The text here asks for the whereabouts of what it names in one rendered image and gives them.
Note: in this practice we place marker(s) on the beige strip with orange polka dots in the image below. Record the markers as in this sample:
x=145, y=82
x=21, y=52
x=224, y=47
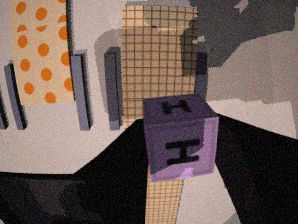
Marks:
x=41, y=50

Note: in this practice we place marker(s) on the purple labelled cube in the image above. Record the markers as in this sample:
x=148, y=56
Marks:
x=181, y=136

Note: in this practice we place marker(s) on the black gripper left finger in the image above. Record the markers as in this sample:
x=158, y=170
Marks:
x=110, y=189

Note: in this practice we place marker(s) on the tan grid-patterned strip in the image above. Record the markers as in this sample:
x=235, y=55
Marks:
x=159, y=48

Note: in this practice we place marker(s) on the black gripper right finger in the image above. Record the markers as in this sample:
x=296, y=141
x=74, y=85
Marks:
x=260, y=171

